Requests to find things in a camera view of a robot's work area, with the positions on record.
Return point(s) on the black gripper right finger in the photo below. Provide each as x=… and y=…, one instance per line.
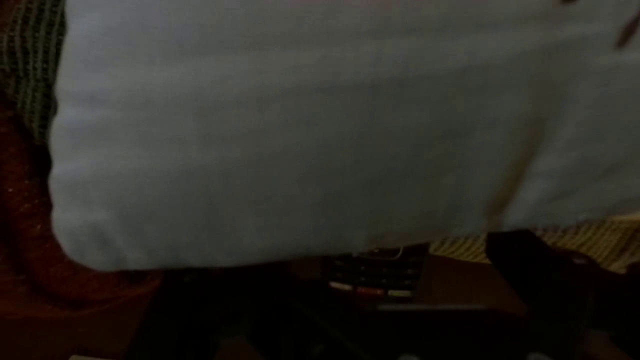
x=566, y=297

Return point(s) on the black remote control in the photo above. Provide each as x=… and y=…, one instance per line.
x=385, y=275

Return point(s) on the grey patterned flat pillow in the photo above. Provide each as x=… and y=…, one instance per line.
x=615, y=243

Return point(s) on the white embroidered throw pillow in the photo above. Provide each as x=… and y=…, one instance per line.
x=226, y=133

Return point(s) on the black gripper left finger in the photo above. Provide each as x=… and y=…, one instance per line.
x=196, y=311

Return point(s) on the red throw blanket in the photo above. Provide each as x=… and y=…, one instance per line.
x=53, y=309

